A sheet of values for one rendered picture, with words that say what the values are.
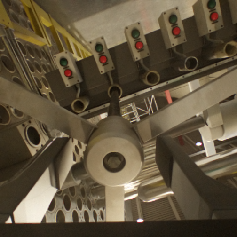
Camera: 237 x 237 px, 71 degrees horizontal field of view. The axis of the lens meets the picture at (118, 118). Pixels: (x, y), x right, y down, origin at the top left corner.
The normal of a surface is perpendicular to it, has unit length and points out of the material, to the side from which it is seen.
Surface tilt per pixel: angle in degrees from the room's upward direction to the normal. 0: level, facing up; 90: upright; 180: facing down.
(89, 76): 90
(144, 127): 90
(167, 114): 90
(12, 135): 90
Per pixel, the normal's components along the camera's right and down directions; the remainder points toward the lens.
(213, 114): 0.02, 0.25
